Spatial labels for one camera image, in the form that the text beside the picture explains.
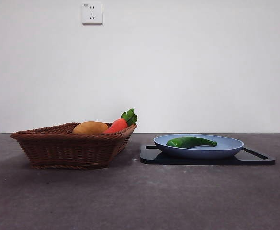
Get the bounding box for white wall socket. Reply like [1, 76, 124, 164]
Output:
[82, 2, 103, 25]

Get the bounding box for brown wicker basket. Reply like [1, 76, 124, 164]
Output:
[10, 122, 137, 170]

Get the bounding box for blue round plate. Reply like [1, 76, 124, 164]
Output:
[153, 134, 245, 160]

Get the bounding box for orange toy carrot green leaves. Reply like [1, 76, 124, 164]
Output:
[103, 108, 138, 134]

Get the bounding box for green chili pepper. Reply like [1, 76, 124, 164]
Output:
[166, 136, 218, 148]

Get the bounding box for yellow-brown potato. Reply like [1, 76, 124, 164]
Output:
[72, 121, 109, 135]

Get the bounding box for black flat tray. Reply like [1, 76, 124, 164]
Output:
[139, 144, 276, 166]

